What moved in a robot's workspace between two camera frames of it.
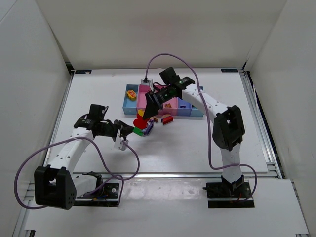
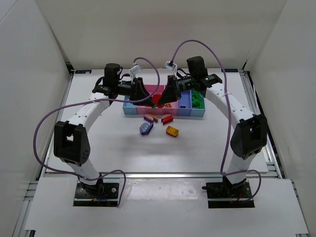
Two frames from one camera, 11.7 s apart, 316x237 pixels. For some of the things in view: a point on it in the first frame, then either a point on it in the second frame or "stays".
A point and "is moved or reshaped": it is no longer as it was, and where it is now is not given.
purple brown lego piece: [154, 118] stays
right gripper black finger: [152, 106] → [170, 93]
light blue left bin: [130, 105] stays
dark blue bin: [183, 111] stays
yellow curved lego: [141, 112] → [172, 131]
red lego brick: [166, 118] stays
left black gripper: [117, 126] → [135, 90]
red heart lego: [140, 122] is moved or reshaped
